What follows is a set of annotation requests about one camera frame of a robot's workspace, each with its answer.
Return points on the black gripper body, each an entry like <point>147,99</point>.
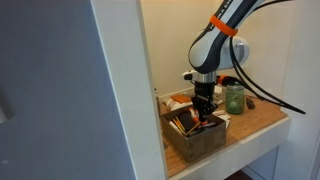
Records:
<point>205,91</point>

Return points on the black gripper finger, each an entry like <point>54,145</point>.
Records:
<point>199,110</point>
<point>208,112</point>

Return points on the black notebook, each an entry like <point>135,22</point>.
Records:
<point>186,120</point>

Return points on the yellow pencil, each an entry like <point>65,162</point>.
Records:
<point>193,128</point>
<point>179,126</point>

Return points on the orange and white marker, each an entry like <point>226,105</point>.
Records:
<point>194,115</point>

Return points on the green glass jar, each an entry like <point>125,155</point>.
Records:
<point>235,100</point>

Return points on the brown cardboard box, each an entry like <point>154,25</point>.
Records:
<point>200,143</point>

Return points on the white wall post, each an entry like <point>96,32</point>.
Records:
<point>130,93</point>

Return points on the wooden shelf with white edge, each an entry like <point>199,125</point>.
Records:
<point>256,126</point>

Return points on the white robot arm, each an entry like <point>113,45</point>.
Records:
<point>206,53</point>

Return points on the orange notebook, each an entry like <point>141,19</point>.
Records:
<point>180,98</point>

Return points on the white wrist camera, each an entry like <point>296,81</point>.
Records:
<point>189,75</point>

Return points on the grey door panel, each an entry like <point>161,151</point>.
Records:
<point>53,86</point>

